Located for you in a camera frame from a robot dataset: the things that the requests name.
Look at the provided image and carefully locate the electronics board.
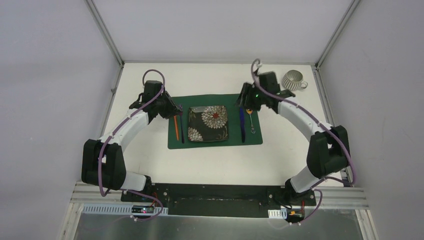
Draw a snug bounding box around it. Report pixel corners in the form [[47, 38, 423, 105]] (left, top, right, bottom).
[[287, 209, 305, 221], [131, 205, 155, 214]]

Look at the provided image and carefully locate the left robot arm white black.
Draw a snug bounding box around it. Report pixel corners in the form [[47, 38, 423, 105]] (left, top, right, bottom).
[[81, 80, 182, 203]]

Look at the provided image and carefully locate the grey ribbed mug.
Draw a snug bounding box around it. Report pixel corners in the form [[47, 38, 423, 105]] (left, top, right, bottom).
[[281, 69, 308, 91]]

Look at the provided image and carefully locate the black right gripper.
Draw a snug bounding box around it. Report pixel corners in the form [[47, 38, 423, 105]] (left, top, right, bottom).
[[234, 83, 268, 113]]

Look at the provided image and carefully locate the blue plastic knife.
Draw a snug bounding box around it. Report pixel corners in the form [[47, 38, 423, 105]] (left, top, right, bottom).
[[239, 107, 246, 143]]

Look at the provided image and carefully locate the left electronics board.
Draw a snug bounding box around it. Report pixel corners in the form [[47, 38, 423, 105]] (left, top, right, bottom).
[[131, 205, 155, 214]]

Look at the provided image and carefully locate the green placemat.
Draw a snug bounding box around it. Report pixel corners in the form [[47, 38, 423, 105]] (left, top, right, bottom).
[[167, 93, 263, 150]]

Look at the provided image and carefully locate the purple metallic fork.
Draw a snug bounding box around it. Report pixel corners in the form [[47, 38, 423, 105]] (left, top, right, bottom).
[[179, 104, 185, 144]]

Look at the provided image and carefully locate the orange plastic fork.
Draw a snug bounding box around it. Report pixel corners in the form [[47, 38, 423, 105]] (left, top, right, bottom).
[[173, 115, 180, 141]]

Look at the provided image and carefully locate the aluminium frame rail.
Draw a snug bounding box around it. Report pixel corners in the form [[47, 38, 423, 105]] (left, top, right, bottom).
[[311, 64, 379, 240]]

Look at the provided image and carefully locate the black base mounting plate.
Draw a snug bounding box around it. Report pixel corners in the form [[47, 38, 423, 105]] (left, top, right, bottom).
[[142, 183, 317, 219]]

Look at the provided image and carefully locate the gold copper spoon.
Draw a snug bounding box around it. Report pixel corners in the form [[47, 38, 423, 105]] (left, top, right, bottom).
[[245, 109, 256, 134]]

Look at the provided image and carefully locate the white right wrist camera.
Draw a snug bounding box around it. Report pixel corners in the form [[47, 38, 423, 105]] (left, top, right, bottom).
[[253, 58, 263, 69]]

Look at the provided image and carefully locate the black floral square plate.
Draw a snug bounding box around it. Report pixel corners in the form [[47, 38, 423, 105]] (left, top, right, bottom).
[[187, 105, 229, 143]]

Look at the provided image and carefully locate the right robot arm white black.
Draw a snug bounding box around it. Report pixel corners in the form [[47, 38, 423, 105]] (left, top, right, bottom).
[[236, 70, 350, 205]]

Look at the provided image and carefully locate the right electronics board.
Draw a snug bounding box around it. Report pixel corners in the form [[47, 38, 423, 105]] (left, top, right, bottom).
[[287, 209, 305, 221]]

